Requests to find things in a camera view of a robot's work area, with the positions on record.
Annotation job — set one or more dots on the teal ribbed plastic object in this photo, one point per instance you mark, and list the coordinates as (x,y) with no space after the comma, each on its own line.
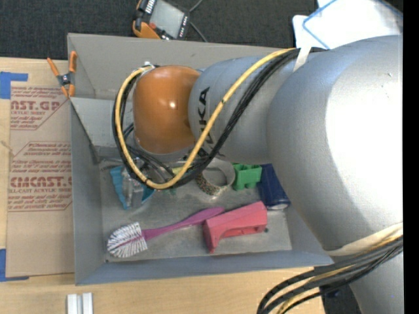
(117,180)

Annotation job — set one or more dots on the purple brush white bristles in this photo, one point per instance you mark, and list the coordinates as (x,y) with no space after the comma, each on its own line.
(176,227)

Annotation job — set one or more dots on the grey metal bin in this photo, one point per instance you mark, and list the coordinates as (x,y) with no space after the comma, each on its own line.
(183,240)

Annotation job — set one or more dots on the patterned tape roll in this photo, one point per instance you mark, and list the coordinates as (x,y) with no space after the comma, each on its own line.
(209,185)

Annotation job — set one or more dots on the brown cardboard board red print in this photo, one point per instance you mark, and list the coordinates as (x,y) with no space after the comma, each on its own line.
(39,234)

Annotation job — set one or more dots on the pink foam block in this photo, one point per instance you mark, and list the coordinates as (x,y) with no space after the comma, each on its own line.
(235,222)

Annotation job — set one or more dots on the green toy brick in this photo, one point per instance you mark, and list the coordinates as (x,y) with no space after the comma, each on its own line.
(246,177)

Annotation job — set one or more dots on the dark blue cylinder can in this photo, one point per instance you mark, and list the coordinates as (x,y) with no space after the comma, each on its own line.
(272,188)

